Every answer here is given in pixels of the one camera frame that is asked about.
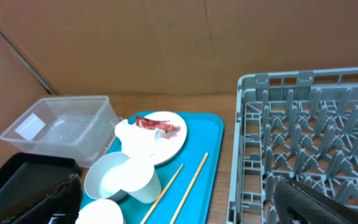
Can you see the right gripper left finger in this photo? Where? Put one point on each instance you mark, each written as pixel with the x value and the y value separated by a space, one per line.
pixel 60 205

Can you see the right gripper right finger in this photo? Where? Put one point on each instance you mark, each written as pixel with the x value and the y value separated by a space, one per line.
pixel 298 203

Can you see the pink bowl with rice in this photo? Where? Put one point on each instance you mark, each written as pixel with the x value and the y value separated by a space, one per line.
pixel 101 211

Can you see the grey-white bowl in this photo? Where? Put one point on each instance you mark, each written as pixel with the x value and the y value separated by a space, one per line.
pixel 102 179

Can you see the white paper cup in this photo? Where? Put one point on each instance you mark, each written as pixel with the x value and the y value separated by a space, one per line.
pixel 138 177

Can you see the white napkin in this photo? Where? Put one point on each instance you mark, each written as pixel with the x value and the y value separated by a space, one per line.
pixel 140 142

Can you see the red snack wrapper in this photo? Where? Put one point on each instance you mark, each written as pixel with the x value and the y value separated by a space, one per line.
pixel 150 124

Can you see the grey dishwasher rack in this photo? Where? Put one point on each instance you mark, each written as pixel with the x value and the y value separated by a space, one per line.
pixel 303 124

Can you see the black plastic tray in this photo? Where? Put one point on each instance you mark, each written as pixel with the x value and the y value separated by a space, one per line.
pixel 26 174

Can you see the clear plastic bin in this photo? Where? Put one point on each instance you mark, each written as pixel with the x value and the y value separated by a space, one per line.
pixel 74 127

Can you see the left wooden chopstick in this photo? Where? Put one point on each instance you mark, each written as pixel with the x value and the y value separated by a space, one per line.
pixel 160 197

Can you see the wooden chopstick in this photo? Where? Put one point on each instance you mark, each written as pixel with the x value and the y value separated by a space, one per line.
pixel 160 197
pixel 189 188

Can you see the right wooden chopstick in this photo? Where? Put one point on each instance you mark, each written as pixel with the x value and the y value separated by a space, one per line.
pixel 189 188

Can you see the white round plate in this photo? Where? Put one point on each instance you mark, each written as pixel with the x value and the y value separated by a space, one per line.
pixel 176 139

